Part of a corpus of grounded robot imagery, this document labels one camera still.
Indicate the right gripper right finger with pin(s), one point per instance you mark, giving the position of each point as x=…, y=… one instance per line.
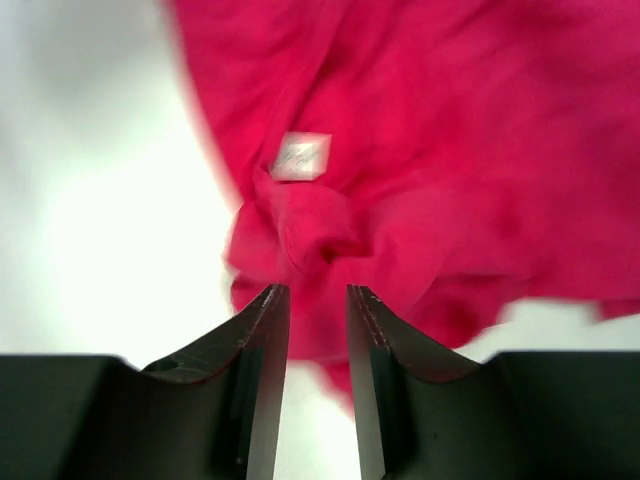
x=424, y=411

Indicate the red t shirt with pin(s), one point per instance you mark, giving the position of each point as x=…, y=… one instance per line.
x=452, y=156

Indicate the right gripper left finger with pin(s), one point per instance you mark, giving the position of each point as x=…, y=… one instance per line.
x=209, y=410

